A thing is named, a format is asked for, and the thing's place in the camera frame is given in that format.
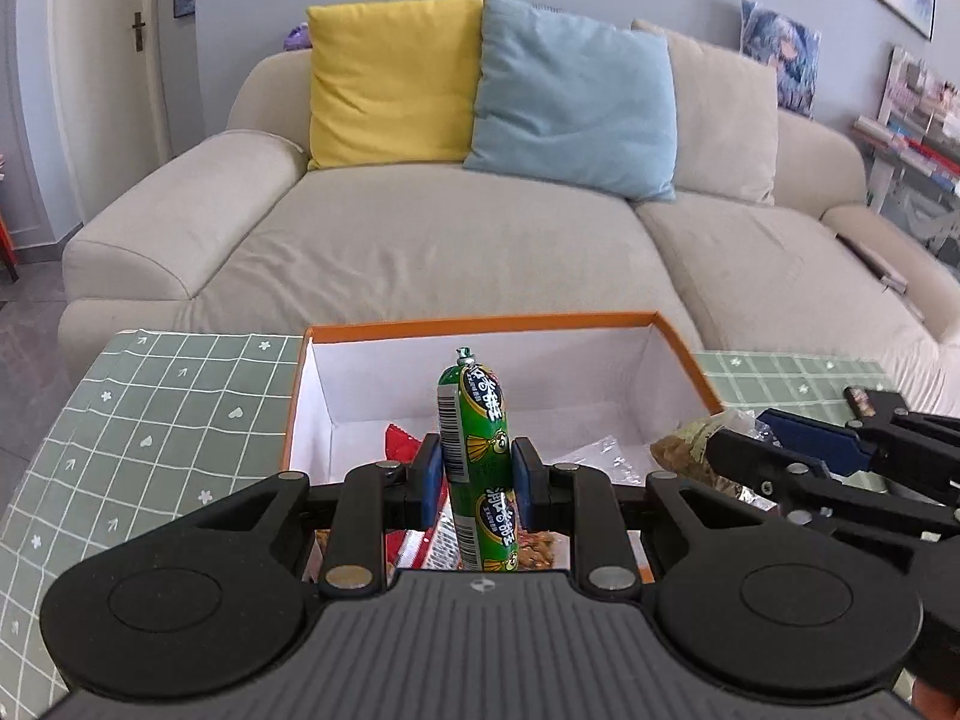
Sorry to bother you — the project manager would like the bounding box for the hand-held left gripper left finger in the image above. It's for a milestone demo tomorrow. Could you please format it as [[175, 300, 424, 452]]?
[[180, 432, 443, 593]]

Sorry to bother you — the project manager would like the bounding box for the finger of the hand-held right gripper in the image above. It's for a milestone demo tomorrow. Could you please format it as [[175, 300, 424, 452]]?
[[708, 427, 960, 549], [757, 386, 960, 504]]

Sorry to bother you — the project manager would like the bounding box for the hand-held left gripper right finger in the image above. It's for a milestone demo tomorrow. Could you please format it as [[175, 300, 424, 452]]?
[[511, 438, 781, 593]]

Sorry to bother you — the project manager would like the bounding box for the french fries snack packet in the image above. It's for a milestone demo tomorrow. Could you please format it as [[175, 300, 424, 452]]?
[[385, 516, 460, 572]]

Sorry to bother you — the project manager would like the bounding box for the clear packet of brown snack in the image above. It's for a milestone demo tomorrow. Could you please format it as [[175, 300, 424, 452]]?
[[516, 529, 565, 572]]

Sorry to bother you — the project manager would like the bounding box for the green sausage stick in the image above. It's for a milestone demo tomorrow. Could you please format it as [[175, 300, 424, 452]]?
[[436, 346, 520, 575]]

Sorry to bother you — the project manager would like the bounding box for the clear plastic snack packet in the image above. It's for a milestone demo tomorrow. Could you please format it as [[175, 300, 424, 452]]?
[[553, 433, 655, 490]]

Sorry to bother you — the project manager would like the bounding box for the orange cardboard box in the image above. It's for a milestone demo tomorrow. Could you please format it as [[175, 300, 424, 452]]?
[[281, 310, 726, 587]]

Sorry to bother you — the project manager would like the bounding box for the yellow-labelled pickle snack packet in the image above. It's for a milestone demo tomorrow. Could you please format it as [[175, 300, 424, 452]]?
[[649, 408, 777, 505]]

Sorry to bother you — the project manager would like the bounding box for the dark remote control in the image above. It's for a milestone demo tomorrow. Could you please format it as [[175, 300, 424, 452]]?
[[835, 231, 910, 295]]

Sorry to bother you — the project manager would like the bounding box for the beige sofa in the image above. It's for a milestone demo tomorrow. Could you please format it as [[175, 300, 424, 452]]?
[[58, 19, 960, 422]]

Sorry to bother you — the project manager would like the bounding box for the green checked tablecloth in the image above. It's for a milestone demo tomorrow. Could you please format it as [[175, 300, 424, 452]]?
[[0, 328, 910, 715]]

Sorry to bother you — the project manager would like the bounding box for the shelf with books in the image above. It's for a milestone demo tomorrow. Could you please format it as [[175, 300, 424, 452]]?
[[850, 45, 960, 272]]

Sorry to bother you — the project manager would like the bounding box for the beige cushion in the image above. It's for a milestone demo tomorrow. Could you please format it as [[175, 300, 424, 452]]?
[[631, 19, 782, 206]]

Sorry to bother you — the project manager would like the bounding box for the light blue pillow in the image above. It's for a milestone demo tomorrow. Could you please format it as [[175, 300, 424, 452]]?
[[462, 0, 679, 203]]

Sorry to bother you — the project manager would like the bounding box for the yellow pillow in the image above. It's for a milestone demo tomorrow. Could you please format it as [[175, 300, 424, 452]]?
[[305, 0, 485, 171]]

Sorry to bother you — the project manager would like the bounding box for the red stool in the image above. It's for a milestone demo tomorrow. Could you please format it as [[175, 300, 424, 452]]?
[[0, 208, 20, 284]]

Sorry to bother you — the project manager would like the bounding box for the white door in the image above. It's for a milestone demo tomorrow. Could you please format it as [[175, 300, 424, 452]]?
[[43, 0, 178, 242]]

